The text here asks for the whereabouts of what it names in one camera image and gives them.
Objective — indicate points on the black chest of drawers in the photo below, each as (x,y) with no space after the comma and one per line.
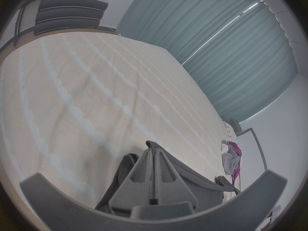
(67,15)

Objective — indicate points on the grey garment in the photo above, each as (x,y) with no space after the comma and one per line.
(228,161)

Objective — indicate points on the blue-green curtain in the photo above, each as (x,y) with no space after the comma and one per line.
(180,15)
(240,68)

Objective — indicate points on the purple satin garment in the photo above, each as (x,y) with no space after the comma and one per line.
(237,153)

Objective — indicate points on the white garment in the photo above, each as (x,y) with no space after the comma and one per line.
(224,146)

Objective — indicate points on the black T-shirt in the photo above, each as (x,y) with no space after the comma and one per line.
(204,189)

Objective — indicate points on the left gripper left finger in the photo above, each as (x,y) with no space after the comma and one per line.
(131,194)

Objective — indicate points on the grey bedside table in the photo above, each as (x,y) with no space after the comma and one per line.
(236,125)

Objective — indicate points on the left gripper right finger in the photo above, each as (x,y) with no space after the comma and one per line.
(178,194)

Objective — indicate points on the bed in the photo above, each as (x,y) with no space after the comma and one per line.
(96,92)

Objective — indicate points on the white printed pillow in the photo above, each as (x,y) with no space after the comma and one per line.
(229,131)

